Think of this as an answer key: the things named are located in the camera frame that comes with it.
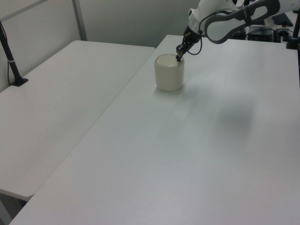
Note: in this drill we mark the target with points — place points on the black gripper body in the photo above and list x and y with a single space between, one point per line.
191 36

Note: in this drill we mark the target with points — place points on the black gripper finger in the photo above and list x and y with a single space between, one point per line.
179 52
187 48

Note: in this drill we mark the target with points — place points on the black clamp camera stand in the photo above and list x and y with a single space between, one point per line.
294 35

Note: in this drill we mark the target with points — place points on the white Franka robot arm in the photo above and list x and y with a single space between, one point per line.
218 25

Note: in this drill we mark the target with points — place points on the black pole with white tie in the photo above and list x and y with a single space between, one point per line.
11 63

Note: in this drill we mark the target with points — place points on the cream trash bin with lid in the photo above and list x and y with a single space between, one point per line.
169 75

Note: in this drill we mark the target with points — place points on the grey lab equipment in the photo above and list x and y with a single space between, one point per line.
267 30

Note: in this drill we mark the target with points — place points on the grey partition post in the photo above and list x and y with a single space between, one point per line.
80 21

